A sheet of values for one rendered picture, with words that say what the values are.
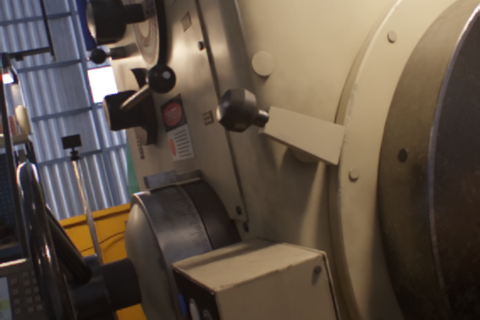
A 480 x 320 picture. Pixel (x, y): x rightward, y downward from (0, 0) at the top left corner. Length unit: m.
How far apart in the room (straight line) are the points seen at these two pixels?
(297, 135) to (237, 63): 0.11
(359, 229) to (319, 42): 0.20
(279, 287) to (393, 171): 0.18
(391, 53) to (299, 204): 0.20
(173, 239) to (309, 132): 0.23
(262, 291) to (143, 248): 0.27
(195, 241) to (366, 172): 0.22
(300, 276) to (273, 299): 0.03
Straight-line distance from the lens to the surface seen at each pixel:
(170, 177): 0.71
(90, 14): 0.79
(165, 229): 0.63
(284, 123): 0.49
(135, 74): 0.93
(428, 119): 0.51
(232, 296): 0.41
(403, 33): 0.61
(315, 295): 0.44
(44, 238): 0.55
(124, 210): 3.30
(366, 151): 0.55
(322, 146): 0.50
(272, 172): 0.53
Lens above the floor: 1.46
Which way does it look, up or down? 1 degrees down
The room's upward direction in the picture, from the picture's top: 13 degrees counter-clockwise
